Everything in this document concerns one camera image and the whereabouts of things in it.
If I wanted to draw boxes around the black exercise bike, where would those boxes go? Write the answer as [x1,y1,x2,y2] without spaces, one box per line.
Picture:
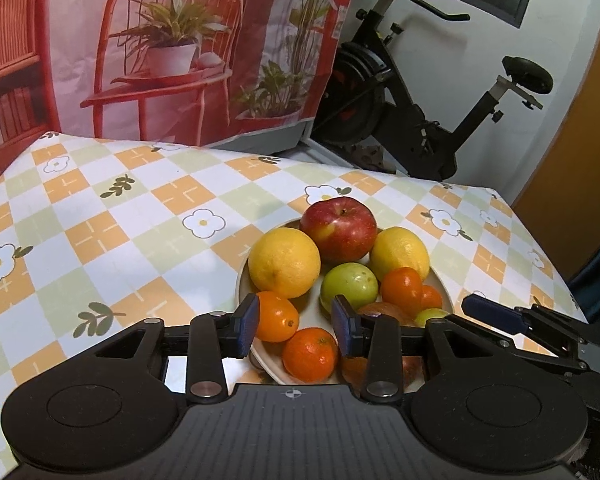
[312,0,555,182]

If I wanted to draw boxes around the large green apple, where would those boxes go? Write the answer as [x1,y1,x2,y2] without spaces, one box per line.
[320,262,379,313]

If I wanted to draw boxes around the checkered floral tablecloth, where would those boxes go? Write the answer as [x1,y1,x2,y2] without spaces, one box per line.
[0,133,580,478]

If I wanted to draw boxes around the wooden door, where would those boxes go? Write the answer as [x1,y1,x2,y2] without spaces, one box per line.
[514,39,600,280]

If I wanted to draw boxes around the yellow lemon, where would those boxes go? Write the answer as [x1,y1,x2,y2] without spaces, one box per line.
[368,226,430,282]

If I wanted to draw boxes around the dark red apple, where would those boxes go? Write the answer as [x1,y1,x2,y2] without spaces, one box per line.
[340,301,424,395]

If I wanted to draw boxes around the pink printed backdrop cloth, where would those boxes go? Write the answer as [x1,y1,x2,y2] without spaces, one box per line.
[0,0,351,174]

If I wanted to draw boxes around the small green apple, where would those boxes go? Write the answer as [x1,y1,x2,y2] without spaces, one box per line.
[414,308,449,328]

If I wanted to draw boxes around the bright red apple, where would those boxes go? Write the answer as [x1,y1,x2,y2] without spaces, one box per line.
[299,196,378,264]

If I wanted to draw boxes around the round yellow orange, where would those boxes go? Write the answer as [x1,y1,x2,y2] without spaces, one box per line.
[248,228,322,299]

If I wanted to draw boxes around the orange tangerine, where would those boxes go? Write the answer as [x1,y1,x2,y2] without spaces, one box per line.
[420,285,443,310]
[380,266,422,318]
[256,292,299,344]
[282,327,338,384]

